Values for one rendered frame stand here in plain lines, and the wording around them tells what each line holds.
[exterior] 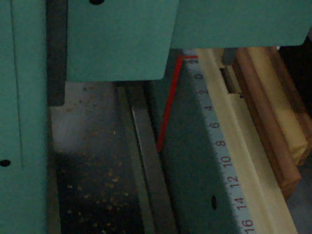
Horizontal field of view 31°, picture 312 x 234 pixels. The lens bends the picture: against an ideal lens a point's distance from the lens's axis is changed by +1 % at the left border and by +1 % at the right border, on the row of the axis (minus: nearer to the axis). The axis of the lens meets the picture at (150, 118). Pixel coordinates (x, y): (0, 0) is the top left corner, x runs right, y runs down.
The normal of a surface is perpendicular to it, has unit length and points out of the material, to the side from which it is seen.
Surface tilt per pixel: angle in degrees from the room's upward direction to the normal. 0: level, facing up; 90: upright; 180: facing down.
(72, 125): 0
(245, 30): 90
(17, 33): 90
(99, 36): 90
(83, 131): 0
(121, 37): 90
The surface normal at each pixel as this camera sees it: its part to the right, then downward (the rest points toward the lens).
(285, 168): 0.13, -0.65
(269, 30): 0.18, 0.76
